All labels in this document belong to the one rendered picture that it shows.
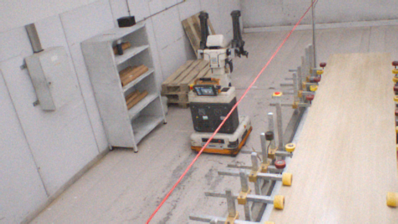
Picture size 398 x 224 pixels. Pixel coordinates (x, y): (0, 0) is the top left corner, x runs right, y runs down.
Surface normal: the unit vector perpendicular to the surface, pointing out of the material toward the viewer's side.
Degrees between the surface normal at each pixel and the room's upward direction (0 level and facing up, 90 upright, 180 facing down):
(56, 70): 90
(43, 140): 90
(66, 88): 90
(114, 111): 90
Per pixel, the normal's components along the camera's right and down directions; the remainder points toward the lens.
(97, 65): -0.39, 0.44
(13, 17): 0.91, 0.04
